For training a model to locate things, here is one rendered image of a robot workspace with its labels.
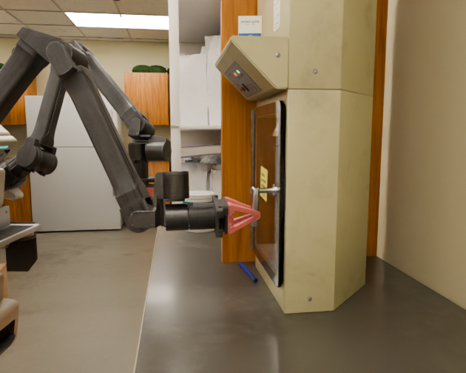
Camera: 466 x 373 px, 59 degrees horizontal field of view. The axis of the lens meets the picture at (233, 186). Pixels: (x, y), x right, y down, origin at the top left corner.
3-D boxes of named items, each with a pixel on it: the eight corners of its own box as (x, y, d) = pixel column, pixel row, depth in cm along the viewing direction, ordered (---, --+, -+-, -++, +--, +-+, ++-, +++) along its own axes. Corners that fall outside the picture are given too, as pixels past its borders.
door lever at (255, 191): (274, 227, 91) (271, 223, 93) (276, 186, 88) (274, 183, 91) (250, 228, 90) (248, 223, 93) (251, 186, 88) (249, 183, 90)
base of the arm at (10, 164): (7, 166, 143) (-15, 169, 131) (24, 152, 142) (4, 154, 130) (23, 186, 144) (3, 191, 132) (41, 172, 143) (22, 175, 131)
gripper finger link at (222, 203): (257, 195, 93) (215, 196, 92) (263, 204, 86) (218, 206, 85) (256, 223, 95) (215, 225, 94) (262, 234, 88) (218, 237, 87)
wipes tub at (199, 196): (214, 225, 174) (214, 189, 172) (217, 232, 161) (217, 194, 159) (182, 226, 172) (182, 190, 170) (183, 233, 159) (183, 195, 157)
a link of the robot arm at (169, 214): (161, 229, 91) (160, 232, 85) (160, 197, 91) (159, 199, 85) (193, 228, 92) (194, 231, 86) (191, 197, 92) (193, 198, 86)
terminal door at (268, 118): (254, 250, 118) (256, 108, 113) (281, 290, 88) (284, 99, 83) (251, 250, 118) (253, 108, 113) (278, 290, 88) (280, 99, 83)
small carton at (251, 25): (261, 49, 93) (261, 21, 93) (261, 44, 88) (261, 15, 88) (239, 49, 94) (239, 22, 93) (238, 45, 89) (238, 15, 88)
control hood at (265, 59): (256, 101, 114) (256, 64, 113) (288, 89, 82) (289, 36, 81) (214, 101, 112) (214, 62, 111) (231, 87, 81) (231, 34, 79)
